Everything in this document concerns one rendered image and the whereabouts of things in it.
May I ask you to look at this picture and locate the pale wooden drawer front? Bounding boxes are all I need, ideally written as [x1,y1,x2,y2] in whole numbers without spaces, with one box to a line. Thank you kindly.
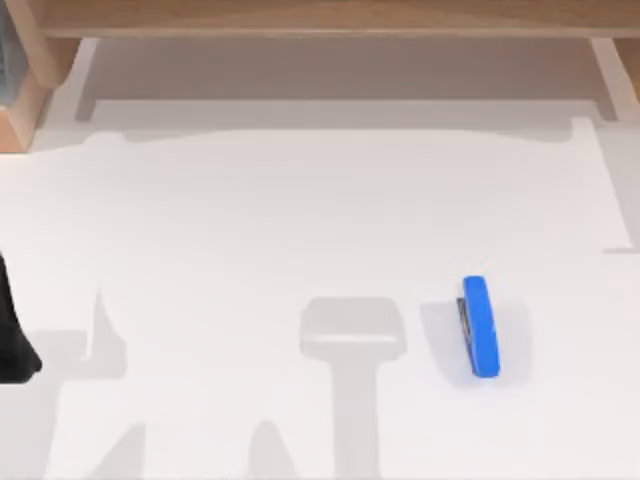
[30,0,640,40]

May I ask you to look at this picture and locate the blue stapler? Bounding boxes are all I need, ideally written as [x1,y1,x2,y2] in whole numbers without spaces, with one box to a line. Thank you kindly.
[455,275,502,379]

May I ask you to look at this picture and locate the wooden cupboard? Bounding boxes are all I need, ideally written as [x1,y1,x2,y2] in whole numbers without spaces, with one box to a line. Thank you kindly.
[0,0,82,154]

